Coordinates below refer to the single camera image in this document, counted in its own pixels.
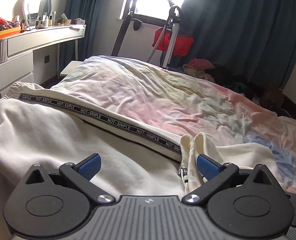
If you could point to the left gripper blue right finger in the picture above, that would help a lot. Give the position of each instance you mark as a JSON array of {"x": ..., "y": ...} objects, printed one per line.
[{"x": 219, "y": 177}]

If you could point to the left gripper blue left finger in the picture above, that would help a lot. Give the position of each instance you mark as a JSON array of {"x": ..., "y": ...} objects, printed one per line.
[{"x": 78, "y": 176}]

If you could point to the cream white zip jacket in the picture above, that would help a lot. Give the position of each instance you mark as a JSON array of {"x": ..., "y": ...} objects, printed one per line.
[{"x": 42, "y": 126}]

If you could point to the pile of clothes beside bed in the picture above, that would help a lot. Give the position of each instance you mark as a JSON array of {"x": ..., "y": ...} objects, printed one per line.
[{"x": 266, "y": 96}]

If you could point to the pastel tie-dye bed duvet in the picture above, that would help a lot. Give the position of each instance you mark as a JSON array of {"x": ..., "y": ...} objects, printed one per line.
[{"x": 180, "y": 105}]

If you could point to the white stool with black legs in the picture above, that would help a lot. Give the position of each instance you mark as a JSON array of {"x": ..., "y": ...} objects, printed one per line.
[{"x": 72, "y": 65}]

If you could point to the white dressing table with drawers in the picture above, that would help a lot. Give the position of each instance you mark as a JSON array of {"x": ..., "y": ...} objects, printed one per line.
[{"x": 16, "y": 52}]

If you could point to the red bag on stand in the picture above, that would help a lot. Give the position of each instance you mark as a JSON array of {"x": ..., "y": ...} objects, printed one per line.
[{"x": 182, "y": 44}]

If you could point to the teal curtain right of window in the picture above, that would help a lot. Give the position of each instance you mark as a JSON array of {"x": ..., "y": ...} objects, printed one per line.
[{"x": 253, "y": 38}]

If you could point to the teal curtain of window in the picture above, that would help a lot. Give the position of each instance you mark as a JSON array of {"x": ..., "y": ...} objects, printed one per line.
[
  {"x": 87, "y": 10},
  {"x": 253, "y": 38}
]

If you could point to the cosmetic bottles on dresser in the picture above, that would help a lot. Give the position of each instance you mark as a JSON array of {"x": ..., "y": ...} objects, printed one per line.
[{"x": 51, "y": 21}]

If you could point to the orange tray with clutter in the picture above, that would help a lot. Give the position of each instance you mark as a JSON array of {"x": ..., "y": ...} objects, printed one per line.
[{"x": 8, "y": 28}]

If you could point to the teal curtain left of window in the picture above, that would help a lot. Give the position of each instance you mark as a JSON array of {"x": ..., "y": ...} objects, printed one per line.
[{"x": 87, "y": 10}]

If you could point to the oval vanity mirror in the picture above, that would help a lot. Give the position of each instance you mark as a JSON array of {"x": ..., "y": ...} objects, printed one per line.
[{"x": 34, "y": 10}]

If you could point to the wall power socket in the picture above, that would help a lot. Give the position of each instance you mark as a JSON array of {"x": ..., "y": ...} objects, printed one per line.
[{"x": 46, "y": 59}]

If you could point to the black leaning frame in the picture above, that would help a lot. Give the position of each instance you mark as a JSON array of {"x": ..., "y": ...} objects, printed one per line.
[{"x": 138, "y": 21}]

